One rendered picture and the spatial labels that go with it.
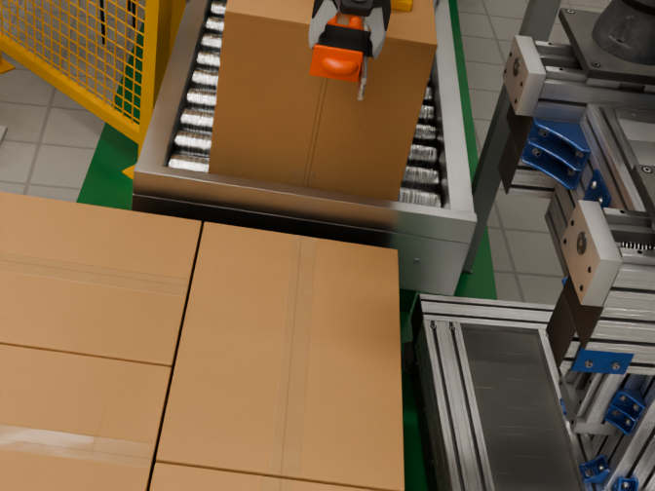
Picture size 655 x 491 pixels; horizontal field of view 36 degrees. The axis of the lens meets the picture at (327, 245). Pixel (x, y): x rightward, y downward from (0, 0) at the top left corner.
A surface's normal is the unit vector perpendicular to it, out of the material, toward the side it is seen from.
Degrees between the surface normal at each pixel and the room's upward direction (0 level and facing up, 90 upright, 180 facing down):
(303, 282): 0
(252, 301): 0
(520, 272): 0
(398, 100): 90
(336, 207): 90
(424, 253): 90
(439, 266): 90
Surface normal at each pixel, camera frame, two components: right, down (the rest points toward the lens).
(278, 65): -0.03, 0.64
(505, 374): 0.16, -0.75
